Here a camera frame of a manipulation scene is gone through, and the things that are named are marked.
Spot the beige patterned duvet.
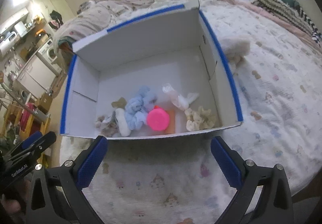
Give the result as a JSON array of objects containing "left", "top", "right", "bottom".
[{"left": 53, "top": 0, "right": 154, "bottom": 49}]

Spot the white cardboard box blue rim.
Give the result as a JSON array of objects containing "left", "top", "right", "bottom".
[{"left": 60, "top": 0, "right": 243, "bottom": 138}]

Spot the brown cardboard box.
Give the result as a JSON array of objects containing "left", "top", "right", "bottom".
[{"left": 35, "top": 93, "right": 53, "bottom": 114}]

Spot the pink round plush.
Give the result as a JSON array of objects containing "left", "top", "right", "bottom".
[{"left": 146, "top": 106, "right": 170, "bottom": 132}]

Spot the cream floral scrunchie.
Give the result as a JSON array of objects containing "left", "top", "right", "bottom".
[{"left": 185, "top": 106, "right": 217, "bottom": 132}]

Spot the white tagged sock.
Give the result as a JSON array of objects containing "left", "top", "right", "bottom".
[{"left": 115, "top": 108, "right": 132, "bottom": 137}]

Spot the black white striped blanket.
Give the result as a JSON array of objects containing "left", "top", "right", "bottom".
[{"left": 253, "top": 0, "right": 321, "bottom": 47}]

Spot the cream fluffy plush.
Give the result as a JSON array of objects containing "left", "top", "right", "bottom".
[{"left": 220, "top": 37, "right": 251, "bottom": 72}]

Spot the yellow wooden chair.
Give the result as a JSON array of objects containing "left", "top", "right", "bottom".
[{"left": 1, "top": 102, "right": 51, "bottom": 155}]

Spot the left hand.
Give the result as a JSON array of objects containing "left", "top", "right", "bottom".
[{"left": 1, "top": 179, "right": 31, "bottom": 223}]

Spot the beige lace scrunchie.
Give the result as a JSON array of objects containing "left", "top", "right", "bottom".
[{"left": 95, "top": 115, "right": 118, "bottom": 137}]

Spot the light blue fluffy scrunchie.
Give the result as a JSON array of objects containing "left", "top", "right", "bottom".
[{"left": 125, "top": 86, "right": 158, "bottom": 130}]

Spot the white cartoon print bedsheet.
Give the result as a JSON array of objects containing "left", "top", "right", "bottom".
[{"left": 59, "top": 0, "right": 322, "bottom": 224}]

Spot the white kitchen cabinet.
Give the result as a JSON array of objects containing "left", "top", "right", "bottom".
[{"left": 17, "top": 55, "right": 56, "bottom": 98}]

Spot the white washing machine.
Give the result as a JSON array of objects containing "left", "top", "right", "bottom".
[{"left": 36, "top": 38, "right": 62, "bottom": 76}]

